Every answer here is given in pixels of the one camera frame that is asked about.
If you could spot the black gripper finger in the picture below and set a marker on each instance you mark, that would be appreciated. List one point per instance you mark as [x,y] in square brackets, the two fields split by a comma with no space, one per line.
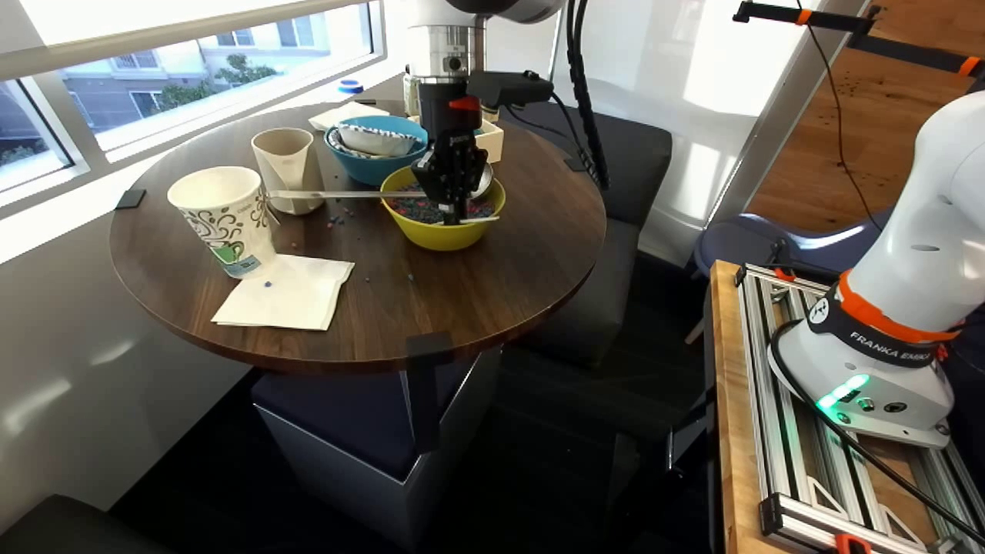
[472,184]
[436,184]

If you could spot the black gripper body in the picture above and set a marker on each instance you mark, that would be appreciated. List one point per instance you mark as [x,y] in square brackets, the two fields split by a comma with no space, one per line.
[448,112]

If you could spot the light wooden spoon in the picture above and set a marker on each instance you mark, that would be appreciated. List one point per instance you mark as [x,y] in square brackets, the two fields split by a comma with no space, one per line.
[483,216]

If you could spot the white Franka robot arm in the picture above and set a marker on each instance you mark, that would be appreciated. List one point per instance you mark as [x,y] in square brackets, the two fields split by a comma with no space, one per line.
[924,256]

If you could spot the yellow bowl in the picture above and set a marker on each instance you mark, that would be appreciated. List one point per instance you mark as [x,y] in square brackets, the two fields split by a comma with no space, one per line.
[442,237]

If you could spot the white patterned bowl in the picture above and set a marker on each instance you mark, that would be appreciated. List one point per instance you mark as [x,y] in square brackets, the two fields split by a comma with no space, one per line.
[375,139]

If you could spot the blue bowl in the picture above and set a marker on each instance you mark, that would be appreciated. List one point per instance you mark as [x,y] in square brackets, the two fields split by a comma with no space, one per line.
[357,170]

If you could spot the glass jar dark lid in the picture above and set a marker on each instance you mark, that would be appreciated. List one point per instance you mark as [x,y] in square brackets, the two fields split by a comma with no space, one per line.
[408,97]

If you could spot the white paper sheet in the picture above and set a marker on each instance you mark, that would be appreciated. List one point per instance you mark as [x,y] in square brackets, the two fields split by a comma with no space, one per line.
[343,112]

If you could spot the beige cup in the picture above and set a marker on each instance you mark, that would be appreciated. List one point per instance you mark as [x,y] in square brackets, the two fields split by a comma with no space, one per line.
[284,159]

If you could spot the dark grey upholstered bench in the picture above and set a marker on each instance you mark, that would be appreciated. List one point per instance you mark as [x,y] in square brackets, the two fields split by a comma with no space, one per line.
[626,165]

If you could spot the white napkin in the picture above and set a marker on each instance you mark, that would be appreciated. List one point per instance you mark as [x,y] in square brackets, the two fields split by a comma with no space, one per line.
[288,295]

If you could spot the white printed paper cup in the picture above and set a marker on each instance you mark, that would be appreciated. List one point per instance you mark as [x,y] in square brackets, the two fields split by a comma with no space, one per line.
[229,227]

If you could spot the dark blue round stool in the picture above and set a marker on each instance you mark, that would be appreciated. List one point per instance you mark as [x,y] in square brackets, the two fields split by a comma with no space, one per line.
[739,241]

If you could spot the small black flat object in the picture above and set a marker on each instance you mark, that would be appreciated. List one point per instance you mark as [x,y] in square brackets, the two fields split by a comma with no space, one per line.
[131,198]

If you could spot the wooden robot cart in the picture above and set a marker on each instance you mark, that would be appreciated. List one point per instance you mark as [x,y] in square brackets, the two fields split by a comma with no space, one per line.
[731,411]

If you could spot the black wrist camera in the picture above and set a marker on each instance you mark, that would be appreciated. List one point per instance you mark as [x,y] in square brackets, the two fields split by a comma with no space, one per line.
[511,92]

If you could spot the black table pedestal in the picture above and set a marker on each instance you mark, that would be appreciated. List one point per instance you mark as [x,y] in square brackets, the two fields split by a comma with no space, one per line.
[426,401]

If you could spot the camera stand orange clamps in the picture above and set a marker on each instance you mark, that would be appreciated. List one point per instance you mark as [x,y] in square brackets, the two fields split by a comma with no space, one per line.
[790,97]

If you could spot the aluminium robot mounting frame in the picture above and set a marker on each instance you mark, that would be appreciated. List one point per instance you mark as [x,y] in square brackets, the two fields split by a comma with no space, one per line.
[786,451]

